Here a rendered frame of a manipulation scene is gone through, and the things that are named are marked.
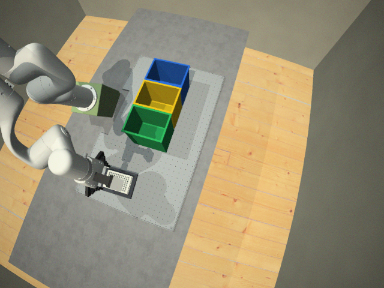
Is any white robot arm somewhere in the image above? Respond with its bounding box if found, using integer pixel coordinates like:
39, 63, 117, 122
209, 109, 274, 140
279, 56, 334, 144
0, 38, 124, 192

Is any blue open-top bin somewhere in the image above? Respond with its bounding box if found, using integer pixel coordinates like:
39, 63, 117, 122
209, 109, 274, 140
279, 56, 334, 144
144, 58, 190, 106

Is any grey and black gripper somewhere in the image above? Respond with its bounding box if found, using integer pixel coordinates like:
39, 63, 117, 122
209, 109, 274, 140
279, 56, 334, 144
74, 151, 110, 197

